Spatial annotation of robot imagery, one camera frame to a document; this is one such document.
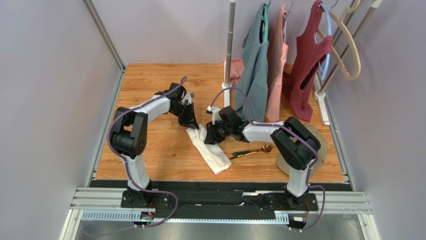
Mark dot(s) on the beige wooden hanger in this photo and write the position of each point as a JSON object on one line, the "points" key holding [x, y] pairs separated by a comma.
{"points": [[347, 43]]}

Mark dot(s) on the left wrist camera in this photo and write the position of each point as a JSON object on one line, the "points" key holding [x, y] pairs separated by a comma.
{"points": [[188, 98]]}

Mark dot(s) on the white cloth napkin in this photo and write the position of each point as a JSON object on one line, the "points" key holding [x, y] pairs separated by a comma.
{"points": [[212, 154]]}

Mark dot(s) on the metal clothes rack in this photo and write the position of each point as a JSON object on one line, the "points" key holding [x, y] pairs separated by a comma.
{"points": [[321, 82]]}

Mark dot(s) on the grey-blue hanging shirt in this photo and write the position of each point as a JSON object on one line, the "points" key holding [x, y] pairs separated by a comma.
{"points": [[251, 103]]}

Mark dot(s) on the tan baseball cap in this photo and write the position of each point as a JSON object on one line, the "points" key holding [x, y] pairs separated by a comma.
{"points": [[322, 152]]}

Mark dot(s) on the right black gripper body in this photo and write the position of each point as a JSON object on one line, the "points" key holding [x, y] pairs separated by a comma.
{"points": [[215, 131]]}

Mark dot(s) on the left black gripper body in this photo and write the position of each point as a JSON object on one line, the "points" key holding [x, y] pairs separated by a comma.
{"points": [[184, 113]]}

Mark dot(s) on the salmon pink hanging shirt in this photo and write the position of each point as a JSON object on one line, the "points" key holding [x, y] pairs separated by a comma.
{"points": [[277, 57]]}

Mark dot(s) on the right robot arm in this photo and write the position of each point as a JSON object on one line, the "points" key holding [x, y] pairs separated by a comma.
{"points": [[296, 144]]}

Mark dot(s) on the dark red tank top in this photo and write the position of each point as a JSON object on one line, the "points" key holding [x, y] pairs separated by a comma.
{"points": [[311, 54]]}

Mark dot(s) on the aluminium frame post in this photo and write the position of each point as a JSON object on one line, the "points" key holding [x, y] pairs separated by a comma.
{"points": [[97, 20]]}

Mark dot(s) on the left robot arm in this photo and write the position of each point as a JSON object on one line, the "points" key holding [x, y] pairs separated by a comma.
{"points": [[127, 138]]}

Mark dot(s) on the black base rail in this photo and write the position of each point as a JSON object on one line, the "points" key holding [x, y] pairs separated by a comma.
{"points": [[222, 201]]}

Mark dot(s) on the teal hanger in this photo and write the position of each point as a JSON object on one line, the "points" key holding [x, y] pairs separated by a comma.
{"points": [[265, 22]]}

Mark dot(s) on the gold utensil dark handle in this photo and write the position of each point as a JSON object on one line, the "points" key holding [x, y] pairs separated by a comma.
{"points": [[244, 153]]}

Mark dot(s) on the gold fork green handle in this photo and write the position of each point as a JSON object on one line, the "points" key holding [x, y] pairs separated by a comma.
{"points": [[265, 149]]}

